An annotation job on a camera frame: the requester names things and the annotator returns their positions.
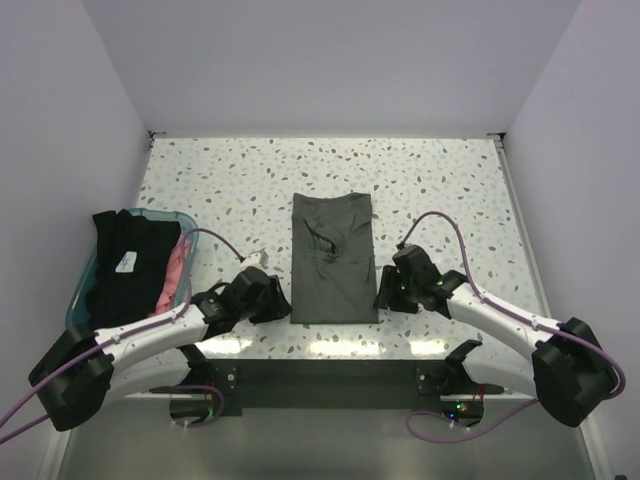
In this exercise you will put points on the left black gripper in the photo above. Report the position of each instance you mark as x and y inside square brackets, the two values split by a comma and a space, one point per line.
[276, 306]

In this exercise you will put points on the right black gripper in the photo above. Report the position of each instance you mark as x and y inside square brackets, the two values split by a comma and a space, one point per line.
[386, 296]

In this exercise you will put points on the dark grey t shirt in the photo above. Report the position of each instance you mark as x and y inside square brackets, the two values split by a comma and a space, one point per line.
[333, 273]

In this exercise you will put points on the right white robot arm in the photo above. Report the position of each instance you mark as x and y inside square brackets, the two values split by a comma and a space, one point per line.
[569, 373]

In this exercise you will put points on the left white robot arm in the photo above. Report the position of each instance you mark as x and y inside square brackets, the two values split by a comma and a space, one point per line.
[85, 368]

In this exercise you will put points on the pink t shirt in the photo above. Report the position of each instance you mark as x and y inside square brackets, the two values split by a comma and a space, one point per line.
[174, 270]

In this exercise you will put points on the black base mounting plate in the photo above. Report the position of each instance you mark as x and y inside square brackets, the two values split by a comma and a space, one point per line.
[229, 387]

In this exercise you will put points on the black t shirt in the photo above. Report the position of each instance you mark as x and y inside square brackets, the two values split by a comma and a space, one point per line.
[131, 255]

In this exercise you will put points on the teal plastic laundry basket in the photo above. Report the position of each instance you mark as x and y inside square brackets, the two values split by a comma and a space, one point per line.
[187, 225]

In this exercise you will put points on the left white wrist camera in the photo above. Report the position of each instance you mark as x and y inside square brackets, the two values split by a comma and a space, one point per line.
[257, 259]

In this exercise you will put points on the aluminium rail frame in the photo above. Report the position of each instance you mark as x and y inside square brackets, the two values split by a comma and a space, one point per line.
[54, 456]

